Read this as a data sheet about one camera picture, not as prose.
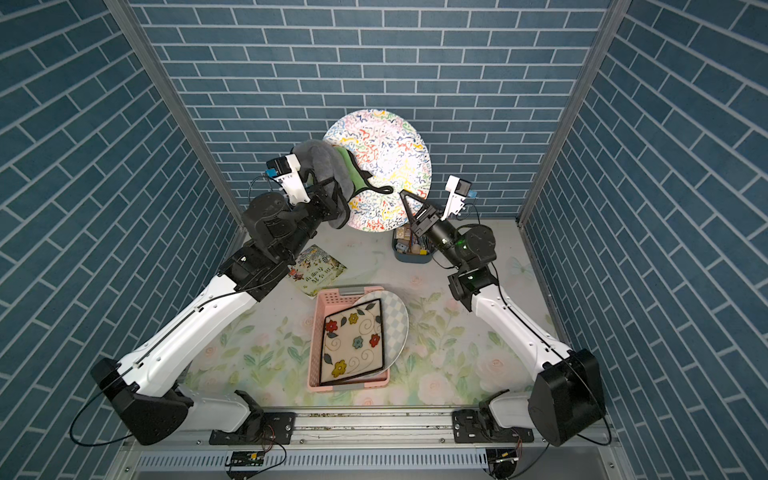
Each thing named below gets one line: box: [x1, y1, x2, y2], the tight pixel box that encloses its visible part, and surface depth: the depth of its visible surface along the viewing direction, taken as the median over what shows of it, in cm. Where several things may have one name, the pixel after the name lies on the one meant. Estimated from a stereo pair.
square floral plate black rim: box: [319, 298, 385, 385], surface depth 86 cm
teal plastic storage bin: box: [392, 224, 436, 264], surface depth 110 cm
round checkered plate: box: [357, 290, 411, 370], surface depth 83 cm
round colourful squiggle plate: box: [323, 109, 433, 232], surface depth 62 cm
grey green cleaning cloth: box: [292, 140, 394, 229], surface depth 61 cm
